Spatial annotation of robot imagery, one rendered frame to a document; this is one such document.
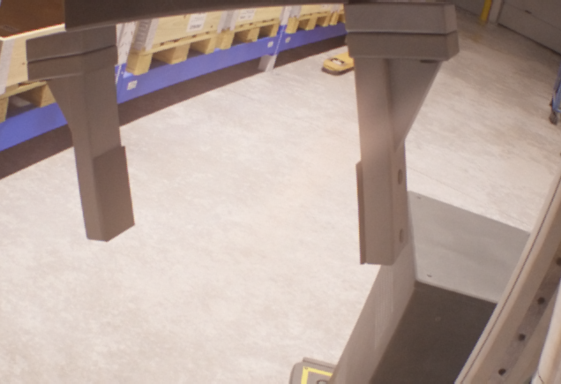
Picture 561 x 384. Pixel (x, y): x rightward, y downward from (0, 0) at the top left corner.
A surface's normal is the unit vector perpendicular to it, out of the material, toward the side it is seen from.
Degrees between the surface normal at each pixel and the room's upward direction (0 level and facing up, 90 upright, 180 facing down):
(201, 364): 0
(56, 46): 90
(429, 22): 90
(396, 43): 90
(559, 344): 107
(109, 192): 68
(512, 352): 90
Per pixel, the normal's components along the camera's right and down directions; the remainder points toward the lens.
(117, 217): 0.92, 0.04
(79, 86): -0.40, 0.29
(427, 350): -0.11, 0.40
